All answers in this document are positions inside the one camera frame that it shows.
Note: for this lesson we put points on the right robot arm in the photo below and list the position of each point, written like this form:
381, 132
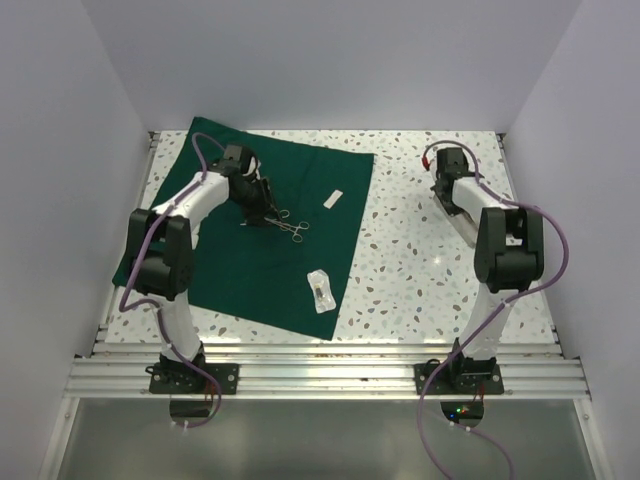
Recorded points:
508, 255

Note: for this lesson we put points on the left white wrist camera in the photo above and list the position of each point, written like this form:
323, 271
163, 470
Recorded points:
251, 171

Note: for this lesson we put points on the metal instrument tray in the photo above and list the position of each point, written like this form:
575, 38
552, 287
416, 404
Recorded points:
463, 209

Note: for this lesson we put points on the small white paper packet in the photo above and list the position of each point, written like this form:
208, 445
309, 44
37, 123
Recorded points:
332, 199

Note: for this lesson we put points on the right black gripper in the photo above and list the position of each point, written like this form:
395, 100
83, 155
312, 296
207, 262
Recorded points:
452, 209

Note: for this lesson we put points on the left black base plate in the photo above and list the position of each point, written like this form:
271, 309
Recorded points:
182, 380

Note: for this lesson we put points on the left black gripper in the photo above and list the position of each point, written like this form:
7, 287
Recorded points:
255, 216

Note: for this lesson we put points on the aluminium mounting rail frame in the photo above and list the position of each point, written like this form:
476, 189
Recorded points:
345, 408

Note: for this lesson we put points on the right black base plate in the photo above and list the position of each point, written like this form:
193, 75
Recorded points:
447, 383

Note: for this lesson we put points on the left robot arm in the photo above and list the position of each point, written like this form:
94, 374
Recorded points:
160, 247

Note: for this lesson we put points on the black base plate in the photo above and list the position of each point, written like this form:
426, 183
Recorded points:
182, 380
447, 383

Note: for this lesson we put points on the green surgical cloth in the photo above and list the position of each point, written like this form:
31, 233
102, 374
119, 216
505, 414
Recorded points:
259, 273

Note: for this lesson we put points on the clear plastic blister pack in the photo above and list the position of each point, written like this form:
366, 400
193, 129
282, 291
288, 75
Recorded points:
319, 284

